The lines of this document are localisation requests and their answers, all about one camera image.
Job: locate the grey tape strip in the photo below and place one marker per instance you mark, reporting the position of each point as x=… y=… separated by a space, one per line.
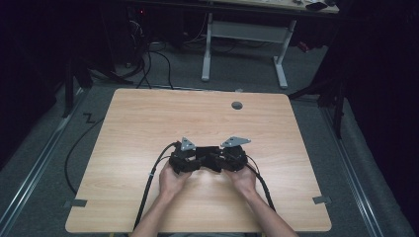
x=75 y=203
x=321 y=199

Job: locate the black metal stand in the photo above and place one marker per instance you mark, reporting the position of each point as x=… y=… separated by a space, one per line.
x=339 y=105
x=69 y=85

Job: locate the black object on desk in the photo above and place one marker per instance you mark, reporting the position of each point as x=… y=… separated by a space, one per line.
x=316 y=5

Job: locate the grey round table grommet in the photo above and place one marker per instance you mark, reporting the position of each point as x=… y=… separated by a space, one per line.
x=236 y=105

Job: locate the person's left hand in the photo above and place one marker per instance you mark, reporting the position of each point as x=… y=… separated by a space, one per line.
x=171 y=184

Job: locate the metal floor rail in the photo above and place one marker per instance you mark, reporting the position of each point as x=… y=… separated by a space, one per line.
x=36 y=171
x=354 y=177

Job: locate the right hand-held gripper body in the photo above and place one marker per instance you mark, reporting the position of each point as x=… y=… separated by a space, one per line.
x=235 y=158

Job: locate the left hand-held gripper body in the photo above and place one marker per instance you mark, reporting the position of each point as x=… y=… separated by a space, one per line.
x=181 y=159

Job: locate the small red object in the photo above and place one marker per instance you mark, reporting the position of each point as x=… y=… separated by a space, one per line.
x=303 y=46

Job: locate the person's right hand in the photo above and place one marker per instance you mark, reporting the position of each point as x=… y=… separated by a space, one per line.
x=245 y=182

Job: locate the white-framed wooden desk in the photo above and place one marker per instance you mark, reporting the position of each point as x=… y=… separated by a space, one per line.
x=247 y=31

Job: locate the black sock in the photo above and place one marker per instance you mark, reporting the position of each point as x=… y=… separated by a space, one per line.
x=208 y=151

